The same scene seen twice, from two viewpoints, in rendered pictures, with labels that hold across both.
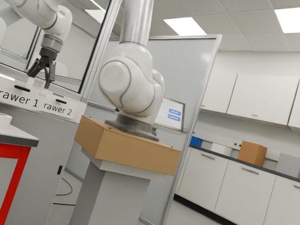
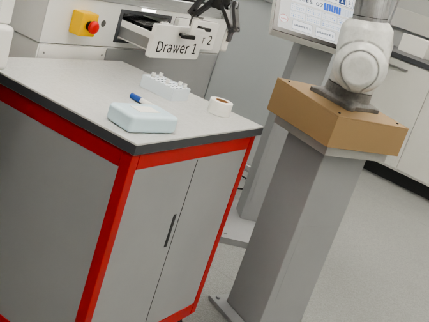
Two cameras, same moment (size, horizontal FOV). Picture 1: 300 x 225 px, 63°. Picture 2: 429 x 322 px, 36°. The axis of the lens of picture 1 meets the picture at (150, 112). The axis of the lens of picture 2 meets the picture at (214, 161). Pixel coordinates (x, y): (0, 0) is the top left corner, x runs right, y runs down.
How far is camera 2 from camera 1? 1.33 m
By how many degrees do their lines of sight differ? 23
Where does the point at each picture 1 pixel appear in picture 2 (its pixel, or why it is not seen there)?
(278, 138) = not seen: outside the picture
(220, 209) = (408, 165)
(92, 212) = (308, 196)
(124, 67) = (373, 59)
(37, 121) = (173, 62)
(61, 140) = (196, 84)
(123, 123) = (341, 96)
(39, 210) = not seen: hidden behind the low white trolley
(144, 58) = (389, 39)
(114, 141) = (345, 128)
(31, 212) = not seen: hidden behind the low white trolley
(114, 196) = (330, 179)
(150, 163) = (376, 145)
